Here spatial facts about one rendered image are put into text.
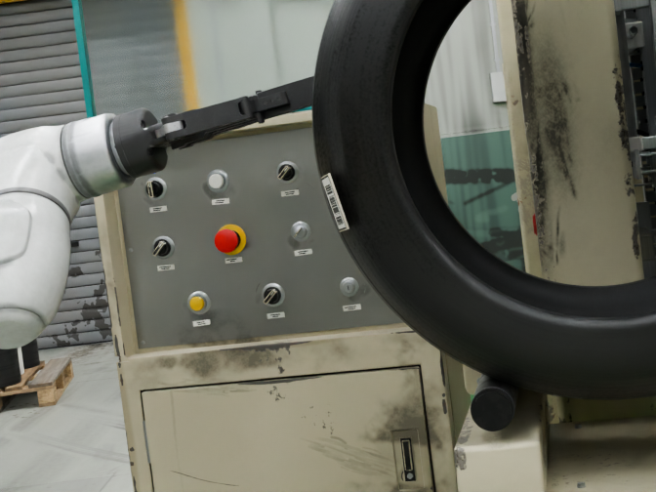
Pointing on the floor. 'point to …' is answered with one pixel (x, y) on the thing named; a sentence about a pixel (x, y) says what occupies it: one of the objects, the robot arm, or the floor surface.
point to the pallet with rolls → (26, 368)
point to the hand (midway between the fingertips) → (290, 98)
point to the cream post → (579, 158)
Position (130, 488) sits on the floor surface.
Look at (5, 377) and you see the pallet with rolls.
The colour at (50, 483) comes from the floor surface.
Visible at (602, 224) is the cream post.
